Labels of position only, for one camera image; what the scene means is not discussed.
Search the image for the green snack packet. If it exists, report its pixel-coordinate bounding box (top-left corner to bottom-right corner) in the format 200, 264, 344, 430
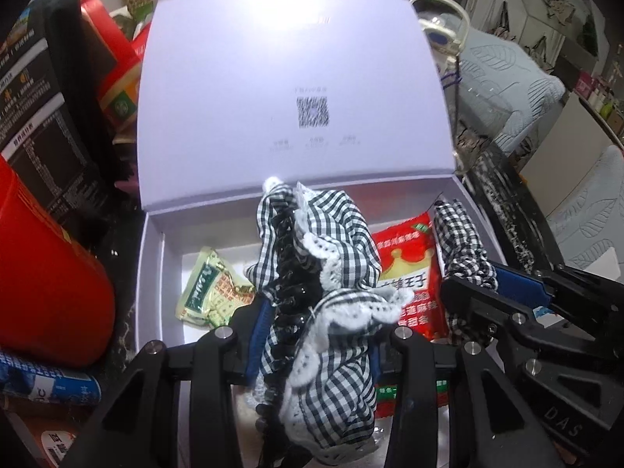
175, 247, 256, 330

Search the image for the gingham hair scrunchie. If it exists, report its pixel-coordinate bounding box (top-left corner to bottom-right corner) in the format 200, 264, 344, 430
433, 199, 499, 347

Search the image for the red spicy snack packet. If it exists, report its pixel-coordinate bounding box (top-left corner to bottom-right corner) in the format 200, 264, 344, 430
371, 212, 450, 417

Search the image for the black white gingham cloth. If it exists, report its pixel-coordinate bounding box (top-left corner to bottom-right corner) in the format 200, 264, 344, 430
246, 176, 413, 467

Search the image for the white quilted chair near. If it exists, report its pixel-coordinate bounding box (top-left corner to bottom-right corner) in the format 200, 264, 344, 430
548, 145, 623, 282

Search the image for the white quilted chair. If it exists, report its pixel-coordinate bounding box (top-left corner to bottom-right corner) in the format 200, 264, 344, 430
460, 28, 566, 154
548, 145, 623, 282

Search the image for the red canister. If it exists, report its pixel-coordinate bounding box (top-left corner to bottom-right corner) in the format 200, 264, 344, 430
0, 162, 115, 367

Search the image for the blue tablet tube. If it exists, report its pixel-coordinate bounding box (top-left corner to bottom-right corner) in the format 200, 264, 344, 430
0, 352, 101, 406

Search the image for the white quilted chair far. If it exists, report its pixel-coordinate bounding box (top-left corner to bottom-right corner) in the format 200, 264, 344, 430
460, 28, 566, 154

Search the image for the clear glass cup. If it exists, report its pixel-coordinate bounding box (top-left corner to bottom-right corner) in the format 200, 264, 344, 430
444, 56, 493, 176

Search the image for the red carton box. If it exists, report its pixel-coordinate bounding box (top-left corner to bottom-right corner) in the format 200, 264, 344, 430
80, 0, 150, 133

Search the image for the lavender gift box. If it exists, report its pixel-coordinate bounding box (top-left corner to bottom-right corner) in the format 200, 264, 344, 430
135, 0, 502, 346

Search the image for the clear water bottle white lid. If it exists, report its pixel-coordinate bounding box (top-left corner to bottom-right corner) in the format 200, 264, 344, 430
409, 0, 471, 89

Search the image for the black snack bag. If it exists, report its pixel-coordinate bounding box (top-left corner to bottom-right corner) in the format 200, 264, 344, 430
0, 0, 119, 225

